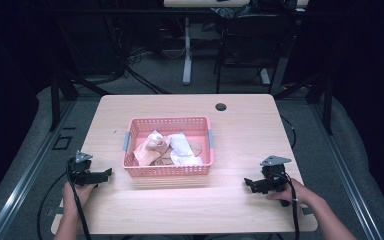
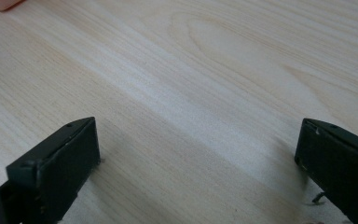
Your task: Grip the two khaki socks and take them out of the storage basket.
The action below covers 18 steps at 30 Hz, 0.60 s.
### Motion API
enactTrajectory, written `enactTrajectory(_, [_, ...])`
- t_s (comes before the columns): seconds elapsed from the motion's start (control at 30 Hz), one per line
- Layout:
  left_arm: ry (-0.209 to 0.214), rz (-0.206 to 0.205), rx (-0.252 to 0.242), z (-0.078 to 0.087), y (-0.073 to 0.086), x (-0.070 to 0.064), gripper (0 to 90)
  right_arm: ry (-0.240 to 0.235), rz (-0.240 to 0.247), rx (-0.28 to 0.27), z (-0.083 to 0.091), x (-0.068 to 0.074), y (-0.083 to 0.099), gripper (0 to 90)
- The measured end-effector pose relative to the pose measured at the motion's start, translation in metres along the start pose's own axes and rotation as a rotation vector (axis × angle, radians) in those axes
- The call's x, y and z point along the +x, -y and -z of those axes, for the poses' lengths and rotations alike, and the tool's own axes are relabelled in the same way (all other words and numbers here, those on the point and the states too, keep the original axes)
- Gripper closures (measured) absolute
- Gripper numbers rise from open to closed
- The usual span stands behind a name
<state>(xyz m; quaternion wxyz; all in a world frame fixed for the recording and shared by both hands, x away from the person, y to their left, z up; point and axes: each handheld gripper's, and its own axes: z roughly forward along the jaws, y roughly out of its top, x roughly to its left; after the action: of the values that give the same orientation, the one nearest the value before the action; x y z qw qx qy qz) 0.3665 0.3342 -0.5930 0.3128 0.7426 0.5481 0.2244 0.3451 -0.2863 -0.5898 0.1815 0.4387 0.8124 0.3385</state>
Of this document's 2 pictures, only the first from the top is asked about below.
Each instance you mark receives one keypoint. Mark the black metal stand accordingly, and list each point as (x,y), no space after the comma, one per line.
(328,106)
(55,96)

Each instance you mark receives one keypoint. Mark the white cloth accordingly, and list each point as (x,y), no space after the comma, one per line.
(183,146)

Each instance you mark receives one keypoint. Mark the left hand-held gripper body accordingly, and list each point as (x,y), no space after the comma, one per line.
(81,170)

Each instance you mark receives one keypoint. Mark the person's left hand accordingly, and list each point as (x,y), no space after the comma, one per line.
(76,196)

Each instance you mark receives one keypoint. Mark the pink plastic basket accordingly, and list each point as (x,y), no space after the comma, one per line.
(136,170)

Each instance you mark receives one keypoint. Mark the white desk leg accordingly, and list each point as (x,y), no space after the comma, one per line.
(187,56)

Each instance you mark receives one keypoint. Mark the black chair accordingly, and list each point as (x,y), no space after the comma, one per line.
(250,40)

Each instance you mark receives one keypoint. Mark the person's right hand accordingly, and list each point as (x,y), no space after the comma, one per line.
(296,195)

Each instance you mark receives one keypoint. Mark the peach cloth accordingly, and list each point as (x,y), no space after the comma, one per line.
(150,148)

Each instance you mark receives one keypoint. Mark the black floor socket frame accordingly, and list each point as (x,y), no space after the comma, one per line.
(62,142)

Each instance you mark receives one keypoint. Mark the short white desk foot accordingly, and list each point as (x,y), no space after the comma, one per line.
(265,76)

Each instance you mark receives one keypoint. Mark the tan cloth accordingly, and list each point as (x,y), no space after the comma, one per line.
(196,147)

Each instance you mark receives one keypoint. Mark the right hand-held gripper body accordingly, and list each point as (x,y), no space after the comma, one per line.
(273,176)

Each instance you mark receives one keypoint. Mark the aluminium floor rail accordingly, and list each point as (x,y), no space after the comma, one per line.
(346,180)
(23,186)

